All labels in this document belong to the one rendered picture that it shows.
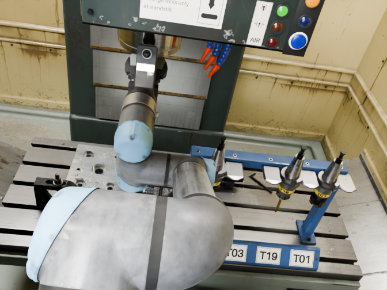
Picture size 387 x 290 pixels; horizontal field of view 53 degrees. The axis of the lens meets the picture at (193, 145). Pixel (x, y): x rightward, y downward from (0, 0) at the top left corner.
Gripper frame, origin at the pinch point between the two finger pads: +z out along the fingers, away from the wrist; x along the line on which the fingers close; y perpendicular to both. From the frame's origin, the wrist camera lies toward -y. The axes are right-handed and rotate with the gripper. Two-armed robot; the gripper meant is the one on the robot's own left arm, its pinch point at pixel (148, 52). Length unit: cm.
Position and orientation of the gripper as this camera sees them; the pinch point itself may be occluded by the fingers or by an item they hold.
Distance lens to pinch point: 104.5
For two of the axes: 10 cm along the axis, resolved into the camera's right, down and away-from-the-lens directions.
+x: 9.9, 1.2, 1.0
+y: -1.5, 7.3, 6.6
